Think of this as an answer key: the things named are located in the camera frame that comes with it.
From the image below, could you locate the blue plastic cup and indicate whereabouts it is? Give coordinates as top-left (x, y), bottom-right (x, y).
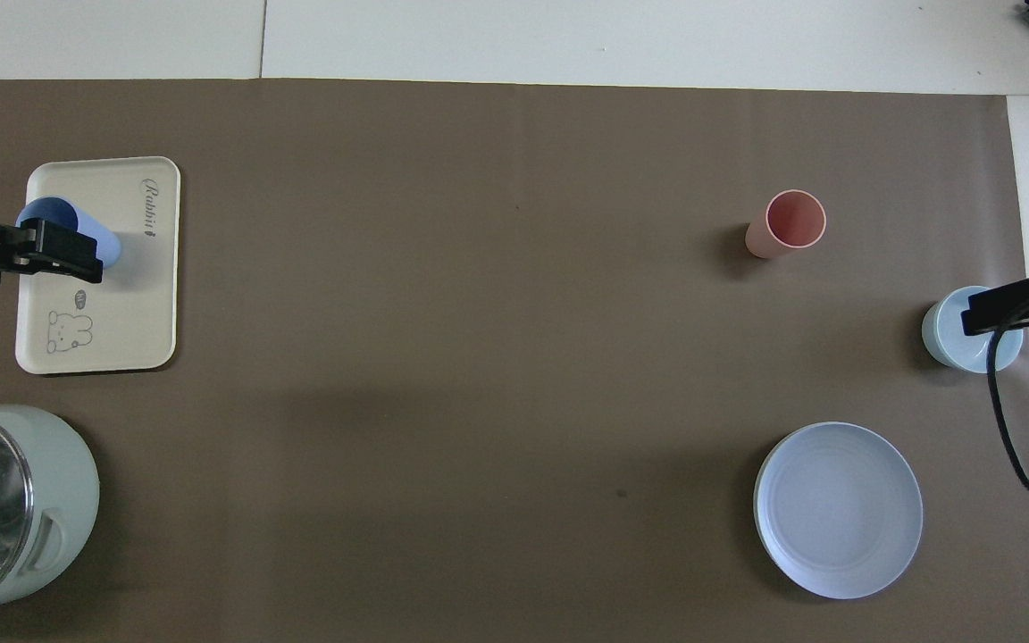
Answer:
top-left (16, 196), bottom-right (122, 269)

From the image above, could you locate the pink plastic cup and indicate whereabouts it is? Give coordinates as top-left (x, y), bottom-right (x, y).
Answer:
top-left (744, 189), bottom-right (828, 261)

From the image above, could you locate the cream rabbit print tray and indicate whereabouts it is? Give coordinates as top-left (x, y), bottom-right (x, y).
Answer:
top-left (14, 156), bottom-right (181, 375)

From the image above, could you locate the light blue bowl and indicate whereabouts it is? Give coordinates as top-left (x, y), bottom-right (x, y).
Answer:
top-left (921, 286), bottom-right (1025, 374)

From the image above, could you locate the mint green cooking pot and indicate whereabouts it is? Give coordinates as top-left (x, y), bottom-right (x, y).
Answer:
top-left (0, 405), bottom-right (102, 623)

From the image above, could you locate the blue plate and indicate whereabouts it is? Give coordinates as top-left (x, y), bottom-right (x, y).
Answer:
top-left (754, 422), bottom-right (924, 600)

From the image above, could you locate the brown table mat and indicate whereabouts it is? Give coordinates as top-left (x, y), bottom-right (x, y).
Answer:
top-left (0, 79), bottom-right (1029, 643)

